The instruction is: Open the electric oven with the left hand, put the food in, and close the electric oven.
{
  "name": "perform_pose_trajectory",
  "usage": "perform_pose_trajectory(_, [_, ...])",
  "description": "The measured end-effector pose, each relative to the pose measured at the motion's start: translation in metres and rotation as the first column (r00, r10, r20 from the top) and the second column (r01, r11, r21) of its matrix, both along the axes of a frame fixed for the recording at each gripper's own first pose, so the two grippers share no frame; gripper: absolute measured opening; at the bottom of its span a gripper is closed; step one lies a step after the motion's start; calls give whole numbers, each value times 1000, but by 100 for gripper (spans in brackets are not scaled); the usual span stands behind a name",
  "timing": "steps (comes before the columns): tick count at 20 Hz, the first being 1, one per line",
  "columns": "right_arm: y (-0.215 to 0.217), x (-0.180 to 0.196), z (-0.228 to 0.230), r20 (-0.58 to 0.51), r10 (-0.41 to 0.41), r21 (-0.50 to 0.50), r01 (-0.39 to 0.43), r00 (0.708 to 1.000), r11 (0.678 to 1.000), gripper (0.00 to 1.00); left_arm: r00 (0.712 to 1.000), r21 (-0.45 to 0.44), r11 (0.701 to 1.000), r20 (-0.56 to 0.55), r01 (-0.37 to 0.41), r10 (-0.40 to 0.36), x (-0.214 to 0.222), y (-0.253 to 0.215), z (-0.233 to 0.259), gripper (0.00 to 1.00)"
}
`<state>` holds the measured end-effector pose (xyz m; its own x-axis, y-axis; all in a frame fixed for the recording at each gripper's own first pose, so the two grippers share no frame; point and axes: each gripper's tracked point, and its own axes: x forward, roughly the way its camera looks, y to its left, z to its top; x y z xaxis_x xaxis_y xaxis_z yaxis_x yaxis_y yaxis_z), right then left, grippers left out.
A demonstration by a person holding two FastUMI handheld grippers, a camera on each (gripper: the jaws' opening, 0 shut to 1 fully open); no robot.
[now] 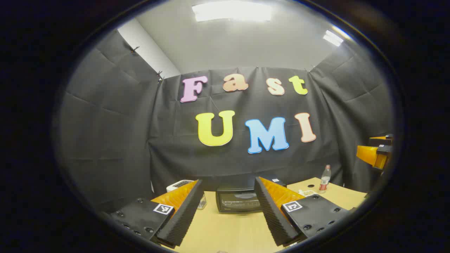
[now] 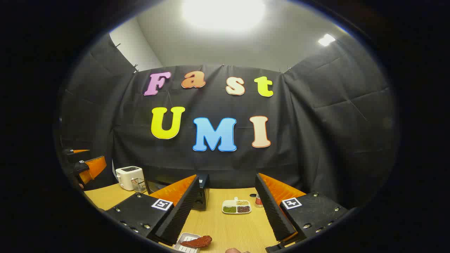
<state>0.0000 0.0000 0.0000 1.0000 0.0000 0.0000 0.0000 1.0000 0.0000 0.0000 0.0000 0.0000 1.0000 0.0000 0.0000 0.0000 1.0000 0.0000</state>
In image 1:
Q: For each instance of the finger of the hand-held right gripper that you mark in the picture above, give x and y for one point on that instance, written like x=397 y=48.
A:
x=381 y=140
x=367 y=154

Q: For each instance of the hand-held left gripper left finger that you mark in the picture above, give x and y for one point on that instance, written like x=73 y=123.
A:
x=182 y=218

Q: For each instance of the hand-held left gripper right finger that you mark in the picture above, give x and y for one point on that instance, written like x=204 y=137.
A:
x=274 y=218

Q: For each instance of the black electric oven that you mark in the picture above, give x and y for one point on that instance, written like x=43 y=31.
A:
x=235 y=202

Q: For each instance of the white toaster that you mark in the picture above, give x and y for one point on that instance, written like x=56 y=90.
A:
x=179 y=184

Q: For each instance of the white divided plate of beans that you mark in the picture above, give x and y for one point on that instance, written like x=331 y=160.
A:
x=307 y=193

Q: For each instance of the red label plastic water bottle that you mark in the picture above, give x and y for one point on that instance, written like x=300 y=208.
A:
x=325 y=181

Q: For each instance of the black backdrop cloth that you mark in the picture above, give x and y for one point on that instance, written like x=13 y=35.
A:
x=116 y=140

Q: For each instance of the small ceiling light panel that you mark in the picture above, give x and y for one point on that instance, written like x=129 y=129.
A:
x=333 y=38

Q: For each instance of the large ceiling light panel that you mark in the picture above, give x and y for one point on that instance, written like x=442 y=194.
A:
x=232 y=11

